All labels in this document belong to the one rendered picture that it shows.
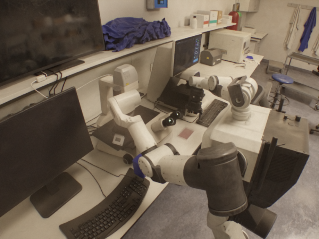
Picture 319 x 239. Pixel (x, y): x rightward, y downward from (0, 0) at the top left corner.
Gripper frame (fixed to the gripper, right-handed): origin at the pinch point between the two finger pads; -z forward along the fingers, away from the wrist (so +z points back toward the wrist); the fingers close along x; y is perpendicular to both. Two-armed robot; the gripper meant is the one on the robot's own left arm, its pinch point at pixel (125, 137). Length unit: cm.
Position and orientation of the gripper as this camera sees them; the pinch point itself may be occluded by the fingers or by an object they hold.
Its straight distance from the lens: 90.9
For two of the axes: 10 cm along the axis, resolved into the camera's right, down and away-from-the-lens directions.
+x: -9.7, -2.5, 0.8
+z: 1.1, -6.7, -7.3
